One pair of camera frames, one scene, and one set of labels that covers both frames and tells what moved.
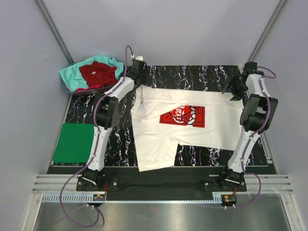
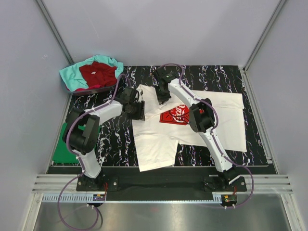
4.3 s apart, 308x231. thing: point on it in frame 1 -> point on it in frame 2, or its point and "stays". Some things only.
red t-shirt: [98, 73] stays
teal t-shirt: [74, 80] stays
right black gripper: [230, 87] -> [162, 99]
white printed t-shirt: [163, 118] stays
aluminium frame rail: [53, 184] stays
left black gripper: [143, 82] -> [140, 115]
